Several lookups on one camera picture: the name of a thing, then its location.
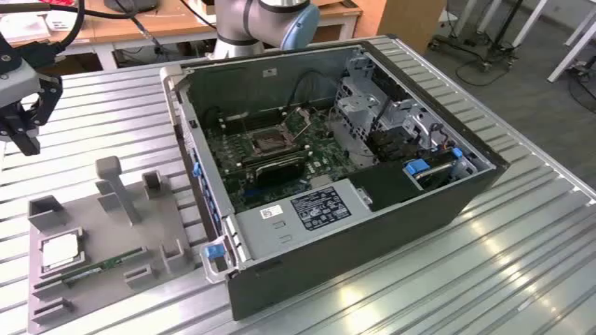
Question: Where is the green RAM stick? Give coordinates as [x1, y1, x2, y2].
[60, 246, 144, 284]

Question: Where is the blue disk carrier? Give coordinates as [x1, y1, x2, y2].
[402, 158, 432, 181]

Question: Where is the black open PC case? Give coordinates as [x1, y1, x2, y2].
[158, 33, 509, 322]

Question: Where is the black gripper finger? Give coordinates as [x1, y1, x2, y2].
[9, 75, 64, 157]

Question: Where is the black connector bundle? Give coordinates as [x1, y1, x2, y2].
[366, 128, 406, 161]

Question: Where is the white table frame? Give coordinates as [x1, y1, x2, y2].
[446, 0, 548, 48]
[546, 0, 596, 84]

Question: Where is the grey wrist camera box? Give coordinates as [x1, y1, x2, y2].
[0, 66, 38, 109]

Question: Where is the black round base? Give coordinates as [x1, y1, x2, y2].
[102, 0, 141, 11]

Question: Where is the silver CPU green edge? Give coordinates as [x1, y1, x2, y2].
[40, 237, 81, 269]

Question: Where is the long black cable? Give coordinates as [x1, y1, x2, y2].
[45, 3, 220, 32]

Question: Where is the black wire inside case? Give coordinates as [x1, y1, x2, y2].
[286, 69, 338, 107]

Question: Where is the black expansion card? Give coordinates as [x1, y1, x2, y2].
[254, 156, 306, 189]

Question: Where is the silver power supply with label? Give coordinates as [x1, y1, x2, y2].
[234, 178, 373, 261]

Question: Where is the wooden cabinet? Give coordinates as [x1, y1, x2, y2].
[372, 0, 448, 55]

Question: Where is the white paper box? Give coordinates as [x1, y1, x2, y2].
[0, 13, 50, 43]

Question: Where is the black RAM slot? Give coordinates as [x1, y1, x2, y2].
[242, 156, 304, 168]
[221, 117, 284, 135]
[217, 110, 285, 124]
[238, 153, 301, 163]

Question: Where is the black plastic shroud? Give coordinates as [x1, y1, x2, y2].
[348, 162, 421, 213]

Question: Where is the thick black camera cable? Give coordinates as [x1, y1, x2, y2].
[17, 0, 88, 73]

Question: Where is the black wheeled stand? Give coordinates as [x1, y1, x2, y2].
[428, 0, 518, 73]

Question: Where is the metal socket cover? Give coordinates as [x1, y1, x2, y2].
[278, 107, 313, 128]

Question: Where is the CPU socket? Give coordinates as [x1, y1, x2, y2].
[250, 131, 290, 157]

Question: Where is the silver metal drive cage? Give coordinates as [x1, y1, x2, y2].
[332, 75, 390, 158]

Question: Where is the green motherboard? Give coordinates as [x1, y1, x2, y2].
[204, 107, 373, 214]

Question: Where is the grey parts rack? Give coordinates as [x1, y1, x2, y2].
[26, 156, 196, 334]

